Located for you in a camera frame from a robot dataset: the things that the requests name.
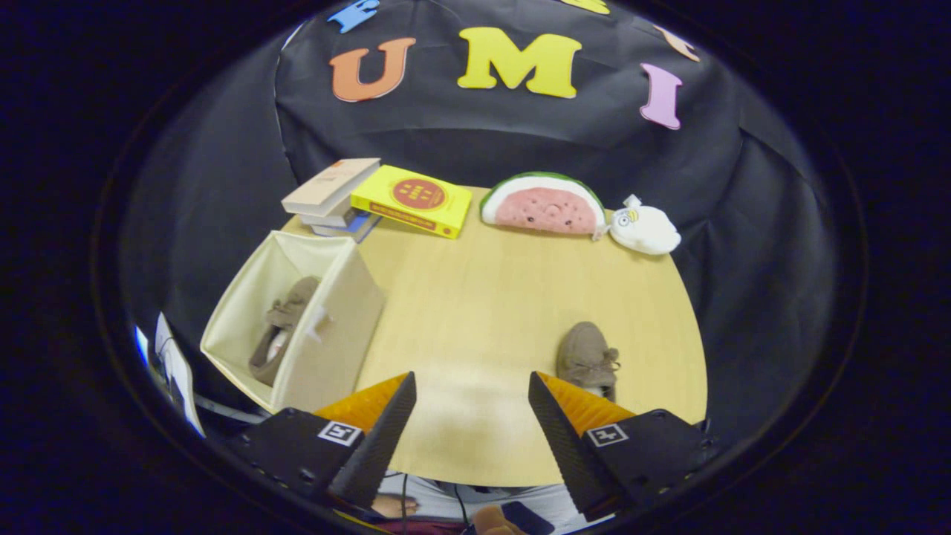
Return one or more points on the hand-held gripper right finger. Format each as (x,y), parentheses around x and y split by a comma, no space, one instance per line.
(568,449)

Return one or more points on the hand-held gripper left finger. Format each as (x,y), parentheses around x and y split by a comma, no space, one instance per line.
(375,449)

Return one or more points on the brown suede shoe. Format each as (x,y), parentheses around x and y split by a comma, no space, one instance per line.
(583,349)
(286,319)

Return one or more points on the cream fabric storage box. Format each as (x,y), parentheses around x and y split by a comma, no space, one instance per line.
(334,342)

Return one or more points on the white paper sheet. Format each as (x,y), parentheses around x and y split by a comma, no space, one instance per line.
(176,371)

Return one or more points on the blue book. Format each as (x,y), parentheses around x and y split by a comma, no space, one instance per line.
(356,225)

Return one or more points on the white plush toy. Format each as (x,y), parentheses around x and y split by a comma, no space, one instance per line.
(646,230)

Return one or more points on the watermelon slice plush toy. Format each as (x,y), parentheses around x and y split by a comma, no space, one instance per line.
(546,209)

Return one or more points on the yellow book with red circle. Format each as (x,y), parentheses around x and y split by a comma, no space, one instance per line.
(412,199)

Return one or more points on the beige paperback book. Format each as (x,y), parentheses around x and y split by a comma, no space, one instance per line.
(330,186)

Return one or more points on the black backdrop cloth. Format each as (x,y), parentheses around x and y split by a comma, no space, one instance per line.
(483,134)

